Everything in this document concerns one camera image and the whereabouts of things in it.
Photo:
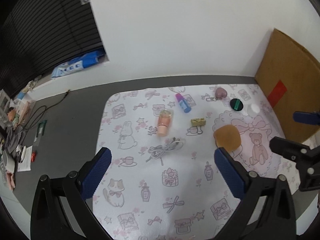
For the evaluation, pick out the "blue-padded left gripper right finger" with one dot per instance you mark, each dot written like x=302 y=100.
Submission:
x=266 y=209

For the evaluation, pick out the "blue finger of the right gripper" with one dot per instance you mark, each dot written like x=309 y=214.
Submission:
x=307 y=118

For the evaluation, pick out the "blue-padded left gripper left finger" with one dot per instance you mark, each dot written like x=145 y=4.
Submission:
x=48 y=217

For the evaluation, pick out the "pink perfume bottle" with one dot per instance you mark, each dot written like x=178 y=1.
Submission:
x=164 y=122

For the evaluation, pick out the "brown cardboard box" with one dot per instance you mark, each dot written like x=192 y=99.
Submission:
x=289 y=77

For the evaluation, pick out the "white paper sheet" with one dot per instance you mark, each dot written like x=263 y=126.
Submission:
x=25 y=163

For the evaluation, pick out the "white round jar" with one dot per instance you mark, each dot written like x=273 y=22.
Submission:
x=253 y=110

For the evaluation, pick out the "pink cloth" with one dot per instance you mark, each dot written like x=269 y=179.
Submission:
x=10 y=178

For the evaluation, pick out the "small red object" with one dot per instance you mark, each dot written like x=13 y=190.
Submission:
x=33 y=156

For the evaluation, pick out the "white small device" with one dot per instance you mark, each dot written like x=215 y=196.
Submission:
x=8 y=162

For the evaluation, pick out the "black green-striped powder puff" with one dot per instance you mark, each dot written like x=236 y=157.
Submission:
x=236 y=104

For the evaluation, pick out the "tan makeup sponge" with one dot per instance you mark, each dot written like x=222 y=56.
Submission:
x=227 y=137

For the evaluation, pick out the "pink patterned table mat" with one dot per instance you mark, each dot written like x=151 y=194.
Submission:
x=169 y=187

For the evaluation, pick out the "gold binder clip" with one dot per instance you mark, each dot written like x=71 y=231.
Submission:
x=198 y=122

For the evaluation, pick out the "blue bottle pink cap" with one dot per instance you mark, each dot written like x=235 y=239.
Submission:
x=183 y=103

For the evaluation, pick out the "blue plastic package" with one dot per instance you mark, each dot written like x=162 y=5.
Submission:
x=78 y=64

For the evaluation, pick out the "black window blinds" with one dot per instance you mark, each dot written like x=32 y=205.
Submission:
x=38 y=35

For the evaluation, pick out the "green-handled tool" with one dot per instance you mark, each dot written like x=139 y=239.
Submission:
x=40 y=130

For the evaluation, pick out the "pink heart keychain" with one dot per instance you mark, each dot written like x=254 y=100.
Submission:
x=220 y=94

